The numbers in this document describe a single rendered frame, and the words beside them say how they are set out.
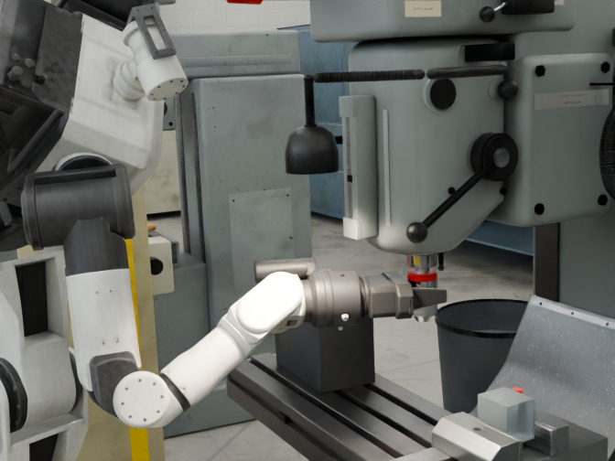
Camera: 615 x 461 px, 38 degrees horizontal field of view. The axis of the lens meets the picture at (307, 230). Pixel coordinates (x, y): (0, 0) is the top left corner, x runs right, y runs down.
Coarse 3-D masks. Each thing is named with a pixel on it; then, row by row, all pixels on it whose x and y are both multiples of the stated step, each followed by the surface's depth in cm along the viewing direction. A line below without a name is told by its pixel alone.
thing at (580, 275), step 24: (600, 216) 155; (552, 240) 166; (576, 240) 161; (600, 240) 156; (552, 264) 167; (576, 264) 162; (600, 264) 156; (552, 288) 167; (576, 288) 163; (600, 288) 157; (600, 312) 158
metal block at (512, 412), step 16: (480, 400) 126; (496, 400) 124; (512, 400) 124; (528, 400) 124; (480, 416) 127; (496, 416) 124; (512, 416) 122; (528, 416) 124; (512, 432) 123; (528, 432) 124
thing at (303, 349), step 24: (288, 336) 180; (312, 336) 169; (336, 336) 168; (360, 336) 170; (288, 360) 182; (312, 360) 171; (336, 360) 169; (360, 360) 171; (312, 384) 172; (336, 384) 170; (360, 384) 172
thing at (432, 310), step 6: (414, 282) 138; (420, 282) 138; (426, 282) 138; (432, 282) 138; (426, 306) 139; (432, 306) 139; (414, 312) 139; (420, 312) 139; (426, 312) 139; (432, 312) 139
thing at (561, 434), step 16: (544, 416) 127; (544, 432) 123; (560, 432) 123; (576, 432) 131; (592, 432) 131; (432, 448) 127; (528, 448) 126; (544, 448) 124; (560, 448) 123; (576, 448) 126; (592, 448) 127
